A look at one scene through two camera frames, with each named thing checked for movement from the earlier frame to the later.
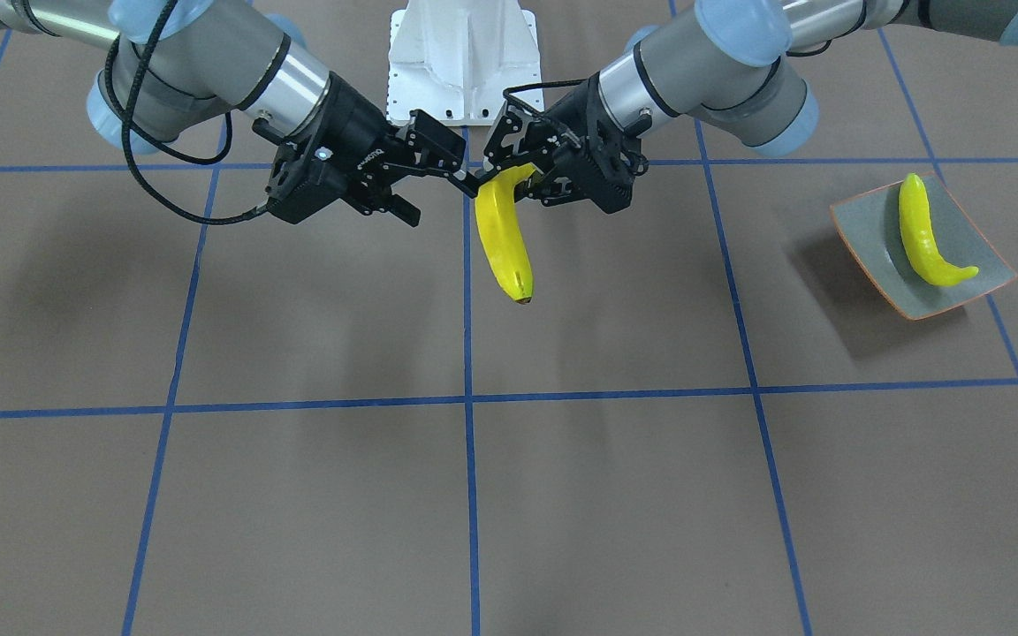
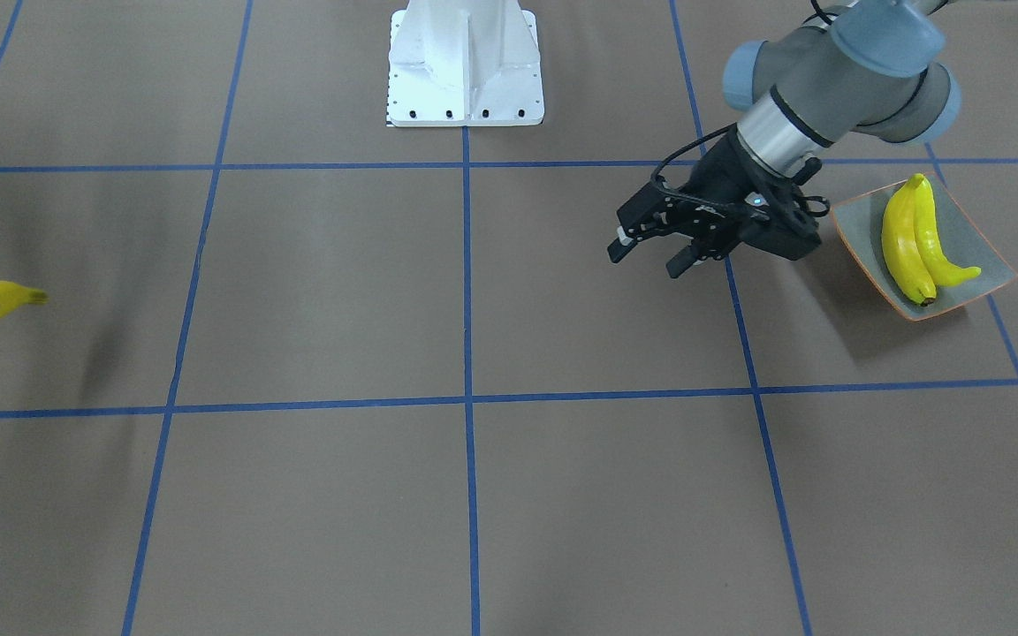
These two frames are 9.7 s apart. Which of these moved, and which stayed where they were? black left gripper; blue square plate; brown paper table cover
Moved: black left gripper
Stayed: blue square plate; brown paper table cover
